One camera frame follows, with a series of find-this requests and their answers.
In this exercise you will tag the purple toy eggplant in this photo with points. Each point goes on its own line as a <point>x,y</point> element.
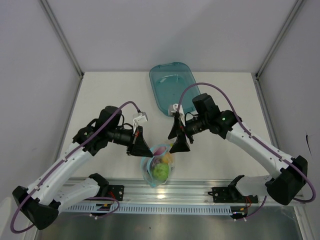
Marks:
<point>159,155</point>

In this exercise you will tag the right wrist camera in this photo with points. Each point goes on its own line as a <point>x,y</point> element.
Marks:
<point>172,109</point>

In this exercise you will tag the light green toy cabbage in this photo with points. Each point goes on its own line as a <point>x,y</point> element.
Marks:
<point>160,172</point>

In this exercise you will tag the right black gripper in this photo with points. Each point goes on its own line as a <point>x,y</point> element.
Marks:
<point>181,144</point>

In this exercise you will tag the teal plastic tray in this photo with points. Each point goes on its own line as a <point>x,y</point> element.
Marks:
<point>168,82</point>

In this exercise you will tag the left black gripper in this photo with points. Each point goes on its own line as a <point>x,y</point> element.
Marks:
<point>137,145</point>

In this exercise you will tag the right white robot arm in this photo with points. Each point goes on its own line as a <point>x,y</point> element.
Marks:
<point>286,174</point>

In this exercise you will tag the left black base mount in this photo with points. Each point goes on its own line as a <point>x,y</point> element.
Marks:
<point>116,192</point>

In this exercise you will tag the yellow toy lemon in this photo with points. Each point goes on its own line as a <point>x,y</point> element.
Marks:
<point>167,158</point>

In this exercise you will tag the clear zip top bag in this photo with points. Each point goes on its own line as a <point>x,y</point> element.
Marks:
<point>146,165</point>

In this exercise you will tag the white slotted cable duct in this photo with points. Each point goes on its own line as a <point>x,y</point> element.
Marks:
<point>167,209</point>

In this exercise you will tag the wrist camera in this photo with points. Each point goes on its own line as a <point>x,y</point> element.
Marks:
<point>172,109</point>
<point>138,119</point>

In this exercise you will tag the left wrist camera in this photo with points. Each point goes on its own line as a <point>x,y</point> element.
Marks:
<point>138,119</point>

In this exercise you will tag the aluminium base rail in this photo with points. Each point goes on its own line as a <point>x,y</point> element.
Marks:
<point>180,192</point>

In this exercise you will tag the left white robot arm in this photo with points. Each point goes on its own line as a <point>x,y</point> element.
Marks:
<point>43,200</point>

